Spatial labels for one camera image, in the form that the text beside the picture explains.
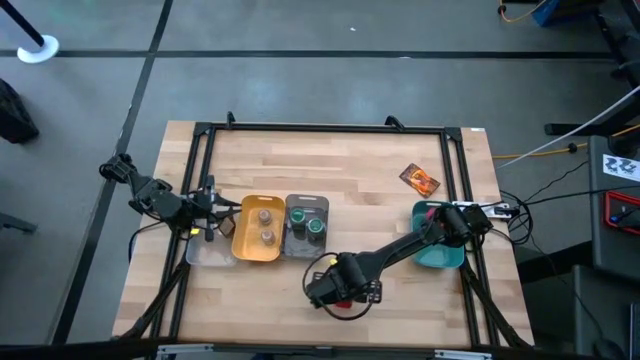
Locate yellow plastic tray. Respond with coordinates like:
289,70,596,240
231,194,286,263

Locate black bag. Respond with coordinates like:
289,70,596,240
0,78,40,145

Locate white cable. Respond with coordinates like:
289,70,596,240
494,84,640,169

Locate dark grey cabinet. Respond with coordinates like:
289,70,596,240
572,264,640,360

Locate black aluminium table frame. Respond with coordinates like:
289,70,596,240
117,110,534,351

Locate white power strip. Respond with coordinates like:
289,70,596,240
452,200,514,220

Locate white printed sticker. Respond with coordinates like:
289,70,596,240
602,153,640,182

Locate yellow cable with black plug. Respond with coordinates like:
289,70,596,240
497,0,549,24

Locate red framed box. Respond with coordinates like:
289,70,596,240
602,190,640,237

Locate teal plastic tray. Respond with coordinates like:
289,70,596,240
410,200,465,269

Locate clear plastic tray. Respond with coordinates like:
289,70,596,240
185,197,239,267

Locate black cabinet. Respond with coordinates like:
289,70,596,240
587,134,640,271

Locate black pole with white base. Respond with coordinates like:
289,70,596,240
0,0,60,65

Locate dark grey floor bracket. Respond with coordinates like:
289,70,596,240
0,212,39,235

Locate silver metal bracket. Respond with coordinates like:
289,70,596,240
157,343,215,360
433,349,494,360

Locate green-lid spice jar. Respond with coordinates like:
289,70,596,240
306,216,327,244
289,207,309,234

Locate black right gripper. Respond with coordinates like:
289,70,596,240
305,253,384,307

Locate blue box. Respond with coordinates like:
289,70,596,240
530,0,604,27

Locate black stand legs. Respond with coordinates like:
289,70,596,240
544,0,640,137

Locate yellow floor cable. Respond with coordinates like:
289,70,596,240
492,124,640,161

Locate grey plastic tray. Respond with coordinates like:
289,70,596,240
283,193,330,260

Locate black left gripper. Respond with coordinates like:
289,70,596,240
189,174,243,242

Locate orange spice packet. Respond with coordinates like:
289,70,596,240
398,162,442,199

